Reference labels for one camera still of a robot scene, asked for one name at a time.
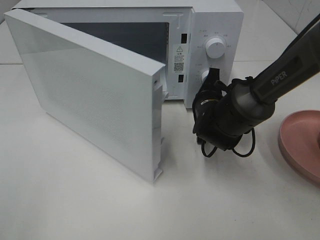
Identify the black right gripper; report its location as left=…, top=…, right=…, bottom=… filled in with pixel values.
left=192, top=67, right=240, bottom=151

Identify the pink round plate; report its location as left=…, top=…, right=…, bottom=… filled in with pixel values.
left=278, top=109, right=320, bottom=187

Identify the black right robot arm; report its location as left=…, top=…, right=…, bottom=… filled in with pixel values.
left=192, top=15, right=320, bottom=158

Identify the lower white microwave knob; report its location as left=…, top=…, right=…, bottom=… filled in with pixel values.
left=200, top=69, right=209, bottom=84

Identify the white microwave knob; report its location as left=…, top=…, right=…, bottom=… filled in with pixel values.
left=205, top=36, right=227, bottom=59
left=200, top=69, right=209, bottom=84

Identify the upper white microwave knob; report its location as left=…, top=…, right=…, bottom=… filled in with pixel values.
left=205, top=36, right=227, bottom=59

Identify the white microwave oven body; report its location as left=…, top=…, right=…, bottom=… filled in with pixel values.
left=15, top=0, right=244, bottom=108

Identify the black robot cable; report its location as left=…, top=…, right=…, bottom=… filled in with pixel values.
left=197, top=127, right=257, bottom=159

